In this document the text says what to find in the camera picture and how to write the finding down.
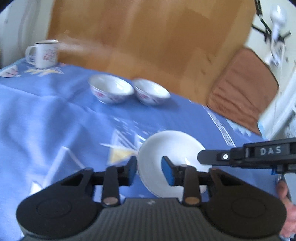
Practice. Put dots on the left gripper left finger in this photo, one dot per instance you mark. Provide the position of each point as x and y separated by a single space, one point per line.
113 178

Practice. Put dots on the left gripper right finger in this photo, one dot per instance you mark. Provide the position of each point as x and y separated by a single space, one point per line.
188 177

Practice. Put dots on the white plate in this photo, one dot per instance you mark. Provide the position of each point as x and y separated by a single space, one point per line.
180 148

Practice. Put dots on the white floral bowl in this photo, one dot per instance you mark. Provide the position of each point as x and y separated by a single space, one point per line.
149 92
109 89

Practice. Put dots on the right hand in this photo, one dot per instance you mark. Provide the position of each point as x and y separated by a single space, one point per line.
289 226

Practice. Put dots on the brown seat cushion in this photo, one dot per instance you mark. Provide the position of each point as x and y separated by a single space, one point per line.
243 90

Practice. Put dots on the blue printed tablecloth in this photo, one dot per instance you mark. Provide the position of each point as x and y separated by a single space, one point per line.
53 126

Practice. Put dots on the wooden pattern board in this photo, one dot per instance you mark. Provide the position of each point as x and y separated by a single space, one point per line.
181 45

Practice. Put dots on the white power strip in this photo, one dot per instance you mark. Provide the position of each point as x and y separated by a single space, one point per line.
278 18

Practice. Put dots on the white enamel mug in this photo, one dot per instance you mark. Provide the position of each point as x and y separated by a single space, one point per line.
43 54

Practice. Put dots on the white window frame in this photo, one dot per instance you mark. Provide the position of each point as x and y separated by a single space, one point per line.
274 118

